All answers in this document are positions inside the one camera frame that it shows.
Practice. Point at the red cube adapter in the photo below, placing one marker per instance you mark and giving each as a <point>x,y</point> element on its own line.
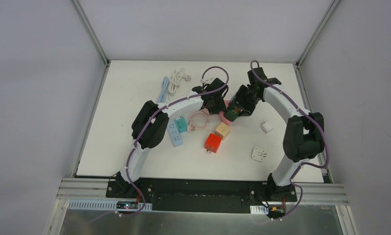
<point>212,143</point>

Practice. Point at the white usb charger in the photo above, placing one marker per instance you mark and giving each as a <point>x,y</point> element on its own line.
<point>266,127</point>

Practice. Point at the green patterned cube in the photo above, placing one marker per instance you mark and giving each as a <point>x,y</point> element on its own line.
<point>232,113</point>

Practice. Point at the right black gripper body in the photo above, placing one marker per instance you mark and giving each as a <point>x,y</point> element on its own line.
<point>240,105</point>

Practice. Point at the beige cube adapter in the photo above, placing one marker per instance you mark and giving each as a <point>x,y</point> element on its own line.
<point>222,130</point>

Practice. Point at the teal power strip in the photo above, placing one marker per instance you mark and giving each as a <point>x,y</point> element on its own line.
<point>181,124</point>

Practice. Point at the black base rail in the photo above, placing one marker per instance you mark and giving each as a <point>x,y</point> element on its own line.
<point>184,195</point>

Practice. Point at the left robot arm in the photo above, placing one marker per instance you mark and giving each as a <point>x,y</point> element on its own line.
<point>149,127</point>

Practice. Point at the light blue power strip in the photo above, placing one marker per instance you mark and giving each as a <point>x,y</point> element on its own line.
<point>172,129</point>

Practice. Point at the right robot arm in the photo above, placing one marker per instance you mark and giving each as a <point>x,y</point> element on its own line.
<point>303,135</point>

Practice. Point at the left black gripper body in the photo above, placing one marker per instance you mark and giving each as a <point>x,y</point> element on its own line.
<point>216,105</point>

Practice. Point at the white travel adapter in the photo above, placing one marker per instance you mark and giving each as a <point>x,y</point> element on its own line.
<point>258,154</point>

